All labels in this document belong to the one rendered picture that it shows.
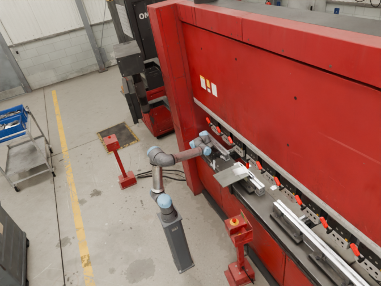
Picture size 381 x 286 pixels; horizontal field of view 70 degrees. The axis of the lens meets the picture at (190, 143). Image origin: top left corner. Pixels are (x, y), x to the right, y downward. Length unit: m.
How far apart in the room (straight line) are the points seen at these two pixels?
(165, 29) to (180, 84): 0.55
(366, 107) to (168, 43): 1.82
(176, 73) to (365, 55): 1.86
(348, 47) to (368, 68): 0.11
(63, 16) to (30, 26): 0.88
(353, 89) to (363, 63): 0.13
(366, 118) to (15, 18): 8.32
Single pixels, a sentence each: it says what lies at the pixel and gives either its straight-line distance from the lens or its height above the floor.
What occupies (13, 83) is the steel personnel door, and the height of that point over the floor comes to 0.37.
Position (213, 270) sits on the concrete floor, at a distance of 3.06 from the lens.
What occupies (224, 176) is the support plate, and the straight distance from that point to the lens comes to 2.43.
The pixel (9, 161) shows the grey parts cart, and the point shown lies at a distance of 5.28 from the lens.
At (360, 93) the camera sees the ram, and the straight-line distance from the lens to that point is 1.29.
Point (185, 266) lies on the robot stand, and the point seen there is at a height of 0.06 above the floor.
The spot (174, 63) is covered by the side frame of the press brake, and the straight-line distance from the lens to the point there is 2.70.
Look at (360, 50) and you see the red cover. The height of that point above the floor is 2.28.
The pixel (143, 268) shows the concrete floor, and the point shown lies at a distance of 3.23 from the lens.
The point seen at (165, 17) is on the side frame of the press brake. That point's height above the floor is 2.21.
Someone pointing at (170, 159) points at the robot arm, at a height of 1.37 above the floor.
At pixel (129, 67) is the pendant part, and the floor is 1.84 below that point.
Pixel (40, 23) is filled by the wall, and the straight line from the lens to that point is 8.77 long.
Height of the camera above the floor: 2.68
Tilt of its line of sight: 36 degrees down
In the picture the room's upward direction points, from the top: 11 degrees counter-clockwise
